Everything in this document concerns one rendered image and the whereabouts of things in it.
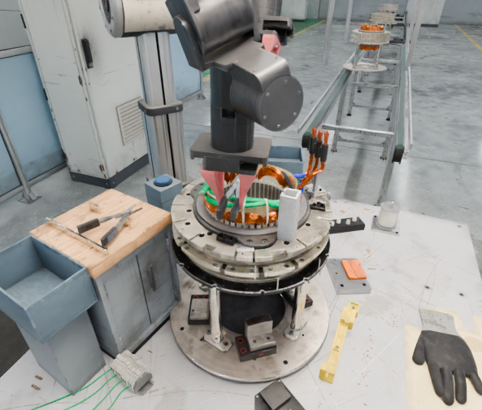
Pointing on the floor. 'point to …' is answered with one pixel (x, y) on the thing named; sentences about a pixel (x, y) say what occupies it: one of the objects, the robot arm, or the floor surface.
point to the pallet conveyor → (403, 98)
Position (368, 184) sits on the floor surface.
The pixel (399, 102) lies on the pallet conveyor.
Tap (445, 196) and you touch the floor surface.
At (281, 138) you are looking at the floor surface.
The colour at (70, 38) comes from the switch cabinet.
